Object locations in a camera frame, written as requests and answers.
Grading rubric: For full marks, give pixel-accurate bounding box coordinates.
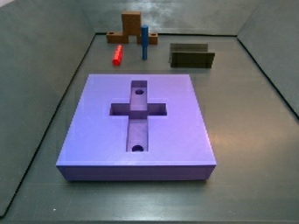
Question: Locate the blue hexagonal peg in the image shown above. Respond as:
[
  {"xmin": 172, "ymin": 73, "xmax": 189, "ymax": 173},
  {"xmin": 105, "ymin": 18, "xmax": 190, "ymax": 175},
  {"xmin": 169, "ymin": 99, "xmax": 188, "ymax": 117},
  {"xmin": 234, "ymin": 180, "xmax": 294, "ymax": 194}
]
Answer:
[{"xmin": 141, "ymin": 24, "xmax": 148, "ymax": 60}]

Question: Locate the brown T-shaped block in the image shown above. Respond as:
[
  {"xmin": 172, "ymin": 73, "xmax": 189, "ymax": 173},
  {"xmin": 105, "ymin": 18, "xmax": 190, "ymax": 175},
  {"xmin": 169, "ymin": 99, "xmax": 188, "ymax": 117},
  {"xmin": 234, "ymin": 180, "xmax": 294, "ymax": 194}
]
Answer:
[{"xmin": 105, "ymin": 10, "xmax": 160, "ymax": 46}]

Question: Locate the red small block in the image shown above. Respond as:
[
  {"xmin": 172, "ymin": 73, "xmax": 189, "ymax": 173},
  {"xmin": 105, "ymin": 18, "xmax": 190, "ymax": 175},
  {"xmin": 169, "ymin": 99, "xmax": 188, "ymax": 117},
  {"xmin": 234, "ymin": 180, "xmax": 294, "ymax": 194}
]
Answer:
[{"xmin": 112, "ymin": 45, "xmax": 122, "ymax": 66}]

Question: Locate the purple board with cross slot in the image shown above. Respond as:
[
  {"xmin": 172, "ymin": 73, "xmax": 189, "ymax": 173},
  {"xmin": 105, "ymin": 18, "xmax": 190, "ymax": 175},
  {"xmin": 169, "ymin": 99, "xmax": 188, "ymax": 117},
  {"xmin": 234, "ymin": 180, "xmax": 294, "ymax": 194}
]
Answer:
[{"xmin": 55, "ymin": 74, "xmax": 216, "ymax": 181}]

